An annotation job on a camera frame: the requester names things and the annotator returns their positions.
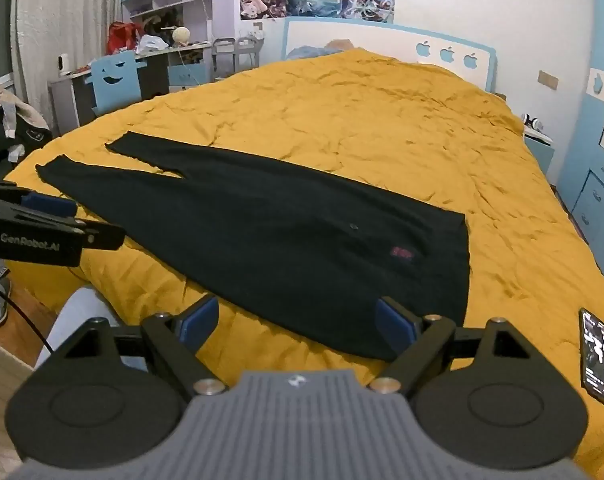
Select red bag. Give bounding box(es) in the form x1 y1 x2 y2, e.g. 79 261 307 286
107 21 144 55

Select black smartphone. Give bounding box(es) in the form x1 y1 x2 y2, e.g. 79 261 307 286
579 307 604 405

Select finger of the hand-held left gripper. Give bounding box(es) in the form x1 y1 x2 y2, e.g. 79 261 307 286
0 182 80 222
79 220 127 252

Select blue wardrobe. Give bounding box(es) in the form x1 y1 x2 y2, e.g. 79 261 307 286
556 0 604 272

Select grey desk with blue drawers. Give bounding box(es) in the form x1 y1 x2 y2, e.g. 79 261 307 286
47 42 215 137

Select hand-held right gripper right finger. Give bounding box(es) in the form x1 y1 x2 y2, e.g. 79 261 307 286
369 296 532 400

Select yellow bed blanket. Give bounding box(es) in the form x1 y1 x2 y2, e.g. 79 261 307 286
4 47 604 480

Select blue nightstand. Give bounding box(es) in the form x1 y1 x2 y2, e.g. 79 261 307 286
522 127 555 177

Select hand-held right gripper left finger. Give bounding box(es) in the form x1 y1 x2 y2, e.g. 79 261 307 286
77 294 229 401

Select white curtain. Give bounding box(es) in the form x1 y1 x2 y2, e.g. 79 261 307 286
12 0 129 111

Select wall poster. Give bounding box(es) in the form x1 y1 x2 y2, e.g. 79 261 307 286
338 0 395 24
239 0 289 21
285 0 340 17

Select black pants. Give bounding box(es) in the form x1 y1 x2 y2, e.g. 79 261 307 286
34 130 471 363

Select blue pillow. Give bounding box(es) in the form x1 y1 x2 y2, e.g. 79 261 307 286
288 44 345 61

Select blue smiley-face chair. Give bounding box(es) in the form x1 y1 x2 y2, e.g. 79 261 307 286
89 51 148 118

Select grey chair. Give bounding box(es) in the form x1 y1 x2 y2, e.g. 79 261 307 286
234 35 265 74
211 37 237 82

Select black cable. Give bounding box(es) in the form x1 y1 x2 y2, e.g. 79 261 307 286
0 280 58 357

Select white blue-trimmed headboard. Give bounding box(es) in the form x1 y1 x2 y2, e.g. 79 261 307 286
282 16 497 93

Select pile of clothes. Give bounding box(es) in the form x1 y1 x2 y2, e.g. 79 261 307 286
0 82 53 172

